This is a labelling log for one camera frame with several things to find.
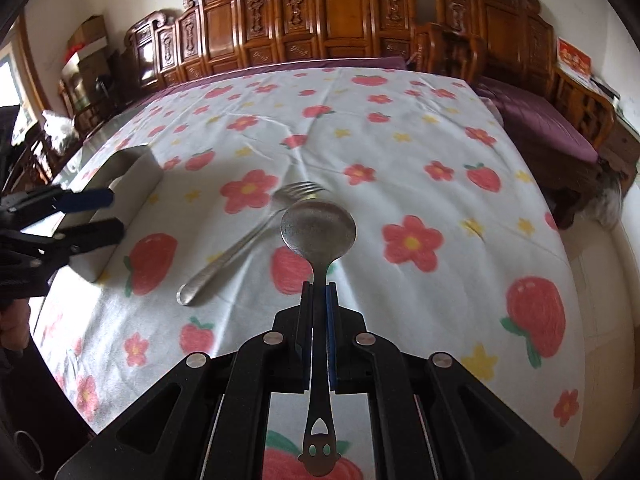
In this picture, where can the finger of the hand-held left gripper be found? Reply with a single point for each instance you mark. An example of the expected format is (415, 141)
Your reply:
(90, 200)
(95, 232)

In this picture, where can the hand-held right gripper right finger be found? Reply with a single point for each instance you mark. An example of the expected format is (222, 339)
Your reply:
(331, 330)

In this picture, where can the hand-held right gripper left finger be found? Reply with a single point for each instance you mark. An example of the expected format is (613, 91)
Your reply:
(304, 330)

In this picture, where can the grey utensil box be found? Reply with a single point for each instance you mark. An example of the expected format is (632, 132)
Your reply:
(140, 185)

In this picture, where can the metal spoon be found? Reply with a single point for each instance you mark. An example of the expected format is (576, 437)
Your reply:
(317, 230)

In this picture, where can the person's left hand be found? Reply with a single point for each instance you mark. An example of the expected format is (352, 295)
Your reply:
(12, 327)

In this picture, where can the dark wooden chair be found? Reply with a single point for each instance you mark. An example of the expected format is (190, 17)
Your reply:
(32, 160)
(82, 105)

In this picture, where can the white plastic bag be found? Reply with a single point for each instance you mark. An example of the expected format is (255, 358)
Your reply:
(57, 132)

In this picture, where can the metal fork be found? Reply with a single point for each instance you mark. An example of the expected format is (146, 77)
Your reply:
(220, 265)

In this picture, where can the white box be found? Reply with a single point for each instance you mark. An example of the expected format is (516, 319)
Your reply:
(85, 60)

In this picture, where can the brown cardboard box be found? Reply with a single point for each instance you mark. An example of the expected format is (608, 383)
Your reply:
(87, 32)

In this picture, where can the strawberry print tablecloth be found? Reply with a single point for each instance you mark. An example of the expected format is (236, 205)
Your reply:
(400, 160)

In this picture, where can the purple bench cushion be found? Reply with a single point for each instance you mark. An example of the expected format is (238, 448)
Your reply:
(540, 120)

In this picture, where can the grey plastic bag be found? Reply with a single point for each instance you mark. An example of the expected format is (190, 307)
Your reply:
(606, 200)

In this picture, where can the carved wooden armchair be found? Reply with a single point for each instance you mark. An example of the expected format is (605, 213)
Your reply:
(450, 50)

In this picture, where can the long carved wooden sofa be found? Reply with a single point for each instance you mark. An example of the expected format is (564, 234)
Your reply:
(340, 10)

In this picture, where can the wooden side table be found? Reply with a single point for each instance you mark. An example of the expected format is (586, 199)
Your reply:
(624, 145)

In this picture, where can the carved wooden bench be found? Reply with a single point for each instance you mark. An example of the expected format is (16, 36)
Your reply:
(500, 20)

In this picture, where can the red wall sign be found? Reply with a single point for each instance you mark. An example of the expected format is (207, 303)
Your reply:
(575, 57)

